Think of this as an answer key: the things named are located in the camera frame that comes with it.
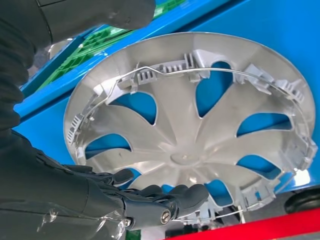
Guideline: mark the black round stool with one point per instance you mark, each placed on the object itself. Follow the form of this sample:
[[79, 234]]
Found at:
[[302, 202]]

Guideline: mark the red barrier belt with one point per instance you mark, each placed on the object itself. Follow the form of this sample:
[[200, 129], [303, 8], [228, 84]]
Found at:
[[250, 228]]

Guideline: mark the blue metal shelf rack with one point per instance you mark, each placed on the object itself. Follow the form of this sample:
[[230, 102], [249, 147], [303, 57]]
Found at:
[[275, 33]]

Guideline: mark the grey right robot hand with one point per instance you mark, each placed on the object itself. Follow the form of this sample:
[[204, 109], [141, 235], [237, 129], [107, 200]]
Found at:
[[50, 198]]

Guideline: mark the green plastic crate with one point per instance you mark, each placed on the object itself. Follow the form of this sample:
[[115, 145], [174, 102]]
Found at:
[[100, 43]]

